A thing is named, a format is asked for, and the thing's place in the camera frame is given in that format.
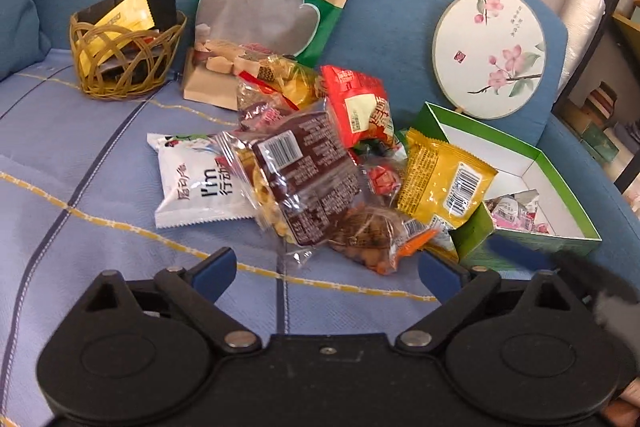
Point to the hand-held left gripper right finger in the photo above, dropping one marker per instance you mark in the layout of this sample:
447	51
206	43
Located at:
439	278

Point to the clear orange nut packet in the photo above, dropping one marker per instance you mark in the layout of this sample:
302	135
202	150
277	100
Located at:
370	232

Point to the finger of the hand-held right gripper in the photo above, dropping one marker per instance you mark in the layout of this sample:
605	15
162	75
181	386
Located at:
520	253

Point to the clear yellow candy packet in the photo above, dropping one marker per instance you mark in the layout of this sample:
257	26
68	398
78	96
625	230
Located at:
290	82

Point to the red snack packet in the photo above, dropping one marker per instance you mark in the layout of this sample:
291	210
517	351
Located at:
355	107

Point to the yellow snack packet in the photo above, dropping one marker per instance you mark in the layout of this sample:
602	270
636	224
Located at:
435	177

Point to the white plastic roll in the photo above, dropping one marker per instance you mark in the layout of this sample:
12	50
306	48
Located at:
580	22

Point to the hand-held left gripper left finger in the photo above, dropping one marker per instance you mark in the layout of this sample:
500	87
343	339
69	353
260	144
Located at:
216	271

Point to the green cardboard box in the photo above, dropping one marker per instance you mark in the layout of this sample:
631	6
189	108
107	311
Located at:
500	157

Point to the clear brown label snack packet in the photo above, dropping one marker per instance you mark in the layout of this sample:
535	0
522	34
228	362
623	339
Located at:
305	167

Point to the black and yellow packet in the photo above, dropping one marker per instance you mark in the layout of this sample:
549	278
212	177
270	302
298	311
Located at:
130	7

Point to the black storage shelf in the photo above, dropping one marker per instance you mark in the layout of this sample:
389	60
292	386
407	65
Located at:
622	37

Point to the woven wicker basket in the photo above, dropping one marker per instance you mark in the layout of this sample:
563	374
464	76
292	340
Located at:
100	82

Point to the white snack packet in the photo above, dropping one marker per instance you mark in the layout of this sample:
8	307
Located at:
195	187

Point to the round floral fan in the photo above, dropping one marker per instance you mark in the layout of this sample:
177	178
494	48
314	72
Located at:
490	32

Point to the light blue striped blanket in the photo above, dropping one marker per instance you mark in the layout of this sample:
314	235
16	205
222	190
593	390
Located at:
75	147

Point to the pink candy packet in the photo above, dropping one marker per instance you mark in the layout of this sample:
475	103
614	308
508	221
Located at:
515	212

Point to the small red candy packet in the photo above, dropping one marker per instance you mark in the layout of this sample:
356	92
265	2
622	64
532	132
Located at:
385	179

